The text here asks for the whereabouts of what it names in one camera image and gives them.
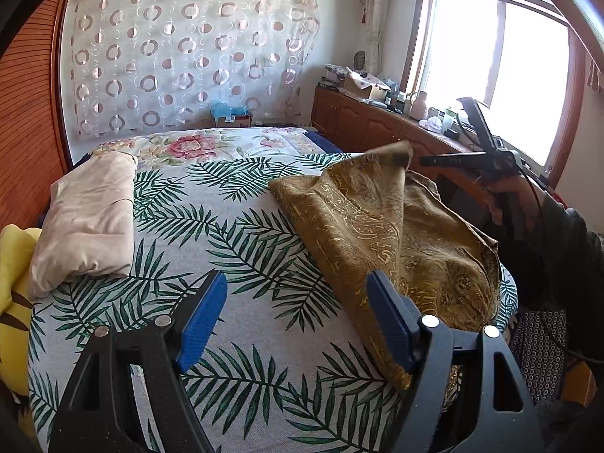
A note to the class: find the ribbed wooden panel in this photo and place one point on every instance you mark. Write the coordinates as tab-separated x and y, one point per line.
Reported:
28	127

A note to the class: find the beige folded cloth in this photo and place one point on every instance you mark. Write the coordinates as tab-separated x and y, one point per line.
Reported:
89	226

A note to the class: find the golden brown patterned cloth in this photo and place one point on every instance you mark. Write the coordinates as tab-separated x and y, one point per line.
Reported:
377	217

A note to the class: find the sheer curtain with circle print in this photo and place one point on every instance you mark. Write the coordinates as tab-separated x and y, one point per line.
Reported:
188	52

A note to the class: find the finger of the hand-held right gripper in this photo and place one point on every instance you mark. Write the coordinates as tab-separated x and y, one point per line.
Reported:
481	125
453	160

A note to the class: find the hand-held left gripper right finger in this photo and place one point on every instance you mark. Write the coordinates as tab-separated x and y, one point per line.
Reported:
391	325

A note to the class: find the floral quilt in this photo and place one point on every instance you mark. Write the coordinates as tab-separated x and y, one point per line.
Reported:
198	144

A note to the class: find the person's right hand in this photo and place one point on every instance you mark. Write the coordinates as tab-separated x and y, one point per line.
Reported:
531	203

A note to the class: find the pale pink jar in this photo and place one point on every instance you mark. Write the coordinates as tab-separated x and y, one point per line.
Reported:
419	104

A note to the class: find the white plastic bag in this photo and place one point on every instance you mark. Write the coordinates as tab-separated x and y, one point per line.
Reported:
432	124

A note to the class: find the person's right forearm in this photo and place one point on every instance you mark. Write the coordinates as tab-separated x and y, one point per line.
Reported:
566	250

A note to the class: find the leaf print bedsheet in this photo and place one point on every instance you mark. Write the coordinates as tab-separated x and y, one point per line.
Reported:
264	255

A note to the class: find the yellow plush toy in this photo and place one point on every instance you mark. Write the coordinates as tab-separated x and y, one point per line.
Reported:
14	269

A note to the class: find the wooden low cabinet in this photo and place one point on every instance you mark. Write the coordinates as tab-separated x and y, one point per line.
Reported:
349	118

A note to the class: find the dark blue bedspread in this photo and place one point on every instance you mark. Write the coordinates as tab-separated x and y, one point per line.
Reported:
325	144

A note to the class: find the wooden framed window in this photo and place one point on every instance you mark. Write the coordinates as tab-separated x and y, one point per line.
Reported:
472	56

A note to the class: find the person's patterned trousers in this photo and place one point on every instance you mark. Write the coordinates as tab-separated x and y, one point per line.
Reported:
538	354

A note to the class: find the open cardboard box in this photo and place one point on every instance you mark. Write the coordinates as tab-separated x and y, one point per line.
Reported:
365	86

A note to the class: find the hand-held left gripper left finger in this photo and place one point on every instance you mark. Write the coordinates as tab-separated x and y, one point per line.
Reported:
203	321

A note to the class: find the beige window curtain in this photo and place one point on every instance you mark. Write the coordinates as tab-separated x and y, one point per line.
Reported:
377	14

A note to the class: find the small dark round mirror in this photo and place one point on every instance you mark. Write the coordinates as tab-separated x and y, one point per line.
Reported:
360	60

